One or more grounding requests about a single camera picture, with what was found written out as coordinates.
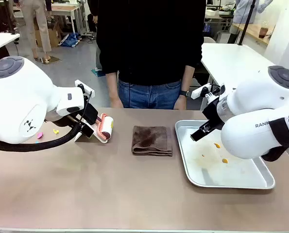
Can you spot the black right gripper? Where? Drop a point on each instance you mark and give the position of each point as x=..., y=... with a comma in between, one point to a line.
x=213, y=111

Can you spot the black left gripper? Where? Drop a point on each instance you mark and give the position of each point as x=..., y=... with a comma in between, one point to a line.
x=61, y=120

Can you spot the brown towel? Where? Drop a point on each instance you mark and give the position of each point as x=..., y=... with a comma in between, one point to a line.
x=151, y=140

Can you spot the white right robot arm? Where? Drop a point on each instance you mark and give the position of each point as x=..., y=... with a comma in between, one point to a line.
x=246, y=97

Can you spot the person's right forearm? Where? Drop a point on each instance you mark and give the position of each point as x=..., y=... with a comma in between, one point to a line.
x=112, y=85

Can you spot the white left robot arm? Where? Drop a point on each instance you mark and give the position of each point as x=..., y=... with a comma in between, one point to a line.
x=18, y=97

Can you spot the person's left forearm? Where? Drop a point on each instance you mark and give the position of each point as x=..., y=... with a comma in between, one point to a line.
x=186, y=77

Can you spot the person's left hand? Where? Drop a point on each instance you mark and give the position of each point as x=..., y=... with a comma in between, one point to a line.
x=180, y=103

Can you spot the person's right hand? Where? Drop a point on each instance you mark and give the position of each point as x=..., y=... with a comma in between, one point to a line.
x=116, y=103

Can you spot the yellow paper scrap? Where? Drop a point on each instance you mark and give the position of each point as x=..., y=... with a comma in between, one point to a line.
x=56, y=131

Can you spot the black wrist watch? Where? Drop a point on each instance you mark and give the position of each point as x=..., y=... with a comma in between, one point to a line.
x=184, y=93

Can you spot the pink paper scrap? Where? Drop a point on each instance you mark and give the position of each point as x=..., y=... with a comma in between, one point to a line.
x=39, y=135

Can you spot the silver metal tray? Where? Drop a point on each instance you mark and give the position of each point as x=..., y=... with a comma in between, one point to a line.
x=231, y=174

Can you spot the teal floor mat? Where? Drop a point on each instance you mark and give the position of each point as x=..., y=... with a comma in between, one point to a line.
x=96, y=72

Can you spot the large white table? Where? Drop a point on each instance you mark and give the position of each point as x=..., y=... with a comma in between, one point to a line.
x=231, y=60

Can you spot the brown floor board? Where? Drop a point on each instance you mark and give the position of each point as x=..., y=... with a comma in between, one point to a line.
x=53, y=59

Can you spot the beige chair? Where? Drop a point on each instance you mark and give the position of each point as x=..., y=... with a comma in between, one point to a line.
x=211, y=40

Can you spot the blue plastic bag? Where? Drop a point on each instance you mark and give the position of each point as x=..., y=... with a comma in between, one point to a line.
x=70, y=40

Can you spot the brown cardboard box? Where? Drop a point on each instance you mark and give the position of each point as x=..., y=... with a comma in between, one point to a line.
x=53, y=36

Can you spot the person in black sweater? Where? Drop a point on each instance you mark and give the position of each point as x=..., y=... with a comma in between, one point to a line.
x=149, y=36

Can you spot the light wooden table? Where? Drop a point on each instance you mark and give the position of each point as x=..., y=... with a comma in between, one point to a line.
x=253, y=31

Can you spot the plastic cup with dark drink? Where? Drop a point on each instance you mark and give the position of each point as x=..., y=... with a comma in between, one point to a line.
x=263, y=31

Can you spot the person in beige trousers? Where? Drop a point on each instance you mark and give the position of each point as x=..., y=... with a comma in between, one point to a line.
x=37, y=24

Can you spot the black tripod pole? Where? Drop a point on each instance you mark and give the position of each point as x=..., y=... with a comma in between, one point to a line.
x=246, y=21

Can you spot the background person in dark clothes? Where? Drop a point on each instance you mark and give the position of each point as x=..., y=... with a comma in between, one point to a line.
x=92, y=12

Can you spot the wood-top white desk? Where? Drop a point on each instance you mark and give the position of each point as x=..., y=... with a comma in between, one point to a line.
x=66, y=9

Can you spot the small white table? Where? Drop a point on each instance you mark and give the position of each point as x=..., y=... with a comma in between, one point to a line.
x=1, y=41

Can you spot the person in light-blue shirt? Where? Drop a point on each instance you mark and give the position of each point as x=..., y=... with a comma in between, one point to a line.
x=246, y=9

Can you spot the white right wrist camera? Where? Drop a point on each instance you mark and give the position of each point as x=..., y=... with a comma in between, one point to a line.
x=200, y=91

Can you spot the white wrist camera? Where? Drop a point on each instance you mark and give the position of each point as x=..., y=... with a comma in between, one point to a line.
x=200, y=91
x=84, y=87

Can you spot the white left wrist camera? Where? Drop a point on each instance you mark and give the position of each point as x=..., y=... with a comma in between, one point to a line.
x=84, y=87

